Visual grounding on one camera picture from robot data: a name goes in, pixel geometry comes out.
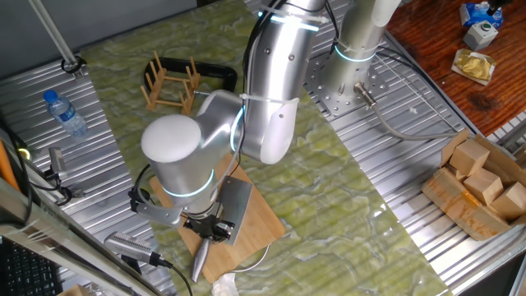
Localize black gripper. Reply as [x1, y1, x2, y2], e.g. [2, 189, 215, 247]
[183, 212, 236, 244]

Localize stainless steel cleaver knife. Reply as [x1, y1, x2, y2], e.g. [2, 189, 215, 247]
[189, 176, 253, 284]

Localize wooden knife rack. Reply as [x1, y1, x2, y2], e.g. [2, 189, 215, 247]
[139, 51, 201, 115]

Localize bamboo cutting board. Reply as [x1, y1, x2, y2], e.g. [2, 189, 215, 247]
[149, 154, 287, 284]

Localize crumpled white tissue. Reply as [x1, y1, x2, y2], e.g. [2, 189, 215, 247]
[211, 273, 240, 296]

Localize silver ribbed handheld device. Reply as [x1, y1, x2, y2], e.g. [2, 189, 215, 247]
[104, 231, 160, 267]

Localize green marble pattern mat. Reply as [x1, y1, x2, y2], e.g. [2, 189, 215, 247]
[80, 0, 455, 296]

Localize large light wooden block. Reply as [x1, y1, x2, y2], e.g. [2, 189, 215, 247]
[57, 283, 90, 296]

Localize black C-clamp with steel screw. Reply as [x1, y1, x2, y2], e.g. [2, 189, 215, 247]
[143, 56, 238, 98]

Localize clear water bottle blue label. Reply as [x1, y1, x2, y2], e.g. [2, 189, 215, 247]
[43, 89, 90, 137]

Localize black keyboard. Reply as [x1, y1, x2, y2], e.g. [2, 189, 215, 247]
[0, 238, 62, 296]

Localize brown cardboard box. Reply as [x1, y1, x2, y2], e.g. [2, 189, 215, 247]
[421, 127, 526, 242]

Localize slanted aluminium pole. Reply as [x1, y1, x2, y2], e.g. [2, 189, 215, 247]
[27, 0, 85, 79]

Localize light wooden cube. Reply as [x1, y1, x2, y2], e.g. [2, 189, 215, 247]
[463, 167, 505, 206]
[449, 139, 491, 178]
[491, 182, 526, 221]

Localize gold foil packet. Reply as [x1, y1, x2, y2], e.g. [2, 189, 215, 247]
[450, 48, 497, 86]

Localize grey emergency button box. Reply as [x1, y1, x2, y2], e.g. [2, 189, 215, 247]
[463, 20, 499, 52]

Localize blue tissue pack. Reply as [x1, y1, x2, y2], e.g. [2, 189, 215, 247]
[459, 2, 505, 29]

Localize black device cable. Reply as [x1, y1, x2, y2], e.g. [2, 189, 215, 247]
[150, 252, 194, 296]

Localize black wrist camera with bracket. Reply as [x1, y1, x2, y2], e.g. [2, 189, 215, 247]
[129, 187, 185, 229]

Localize aluminium frame bar with bracket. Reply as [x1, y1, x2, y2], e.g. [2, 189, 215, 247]
[0, 176, 165, 296]

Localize small camera on metal mount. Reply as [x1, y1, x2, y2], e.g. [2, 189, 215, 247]
[43, 146, 85, 206]

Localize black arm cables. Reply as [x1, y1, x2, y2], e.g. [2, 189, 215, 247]
[129, 0, 288, 206]

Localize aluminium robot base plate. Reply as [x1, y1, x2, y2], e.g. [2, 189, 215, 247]
[303, 53, 391, 117]

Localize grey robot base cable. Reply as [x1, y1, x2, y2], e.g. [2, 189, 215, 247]
[353, 81, 461, 141]

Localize black cable ring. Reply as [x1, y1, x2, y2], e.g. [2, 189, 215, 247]
[60, 55, 88, 76]

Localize orange cable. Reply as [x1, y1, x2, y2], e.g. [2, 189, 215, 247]
[0, 139, 21, 193]

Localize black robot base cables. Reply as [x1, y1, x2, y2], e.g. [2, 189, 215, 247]
[324, 0, 341, 53]

